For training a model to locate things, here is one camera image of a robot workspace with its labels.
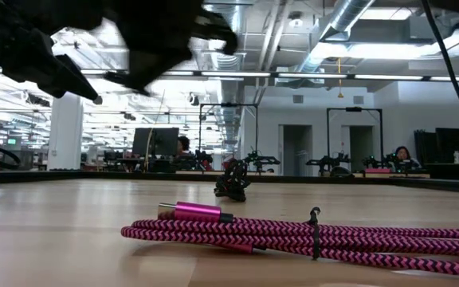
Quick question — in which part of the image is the black cable with red tie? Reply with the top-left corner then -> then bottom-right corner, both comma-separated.
213,158 -> 252,203

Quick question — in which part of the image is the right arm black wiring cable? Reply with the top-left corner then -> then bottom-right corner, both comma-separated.
420,0 -> 459,161

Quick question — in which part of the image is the yellow hanging ceiling cord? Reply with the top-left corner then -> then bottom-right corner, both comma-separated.
335,57 -> 344,100

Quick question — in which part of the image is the black background monitor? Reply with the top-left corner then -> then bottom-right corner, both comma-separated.
413,129 -> 438,166
435,127 -> 459,165

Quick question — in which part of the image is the pink braided USB-C cable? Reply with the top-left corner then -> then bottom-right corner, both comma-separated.
120,200 -> 459,279

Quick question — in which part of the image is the silver slanted ceiling duct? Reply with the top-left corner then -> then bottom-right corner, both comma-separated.
292,0 -> 376,73

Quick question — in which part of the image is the grey doorway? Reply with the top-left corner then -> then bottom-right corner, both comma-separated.
340,124 -> 375,173
278,124 -> 314,177

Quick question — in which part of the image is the silver ribbed ceiling duct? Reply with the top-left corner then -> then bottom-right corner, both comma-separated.
203,0 -> 247,141

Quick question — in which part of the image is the long ceiling light strip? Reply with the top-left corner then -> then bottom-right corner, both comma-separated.
0,66 -> 459,84

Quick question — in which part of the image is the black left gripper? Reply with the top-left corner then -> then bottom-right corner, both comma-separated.
0,0 -> 239,97

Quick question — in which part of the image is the round ceiling sensor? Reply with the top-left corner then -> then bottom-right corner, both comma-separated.
288,11 -> 304,29

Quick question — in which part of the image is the black computer monitor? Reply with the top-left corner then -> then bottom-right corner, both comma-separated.
131,127 -> 180,158

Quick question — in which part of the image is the thin yellow cord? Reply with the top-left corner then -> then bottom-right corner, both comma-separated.
144,88 -> 167,173

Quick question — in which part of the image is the white pillar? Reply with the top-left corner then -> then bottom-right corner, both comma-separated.
46,92 -> 85,172

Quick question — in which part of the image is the black background gantry frame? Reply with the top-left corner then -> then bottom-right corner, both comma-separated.
326,106 -> 385,169
198,102 -> 260,175

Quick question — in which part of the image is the person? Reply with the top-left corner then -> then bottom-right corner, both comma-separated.
176,136 -> 193,159
394,145 -> 422,171

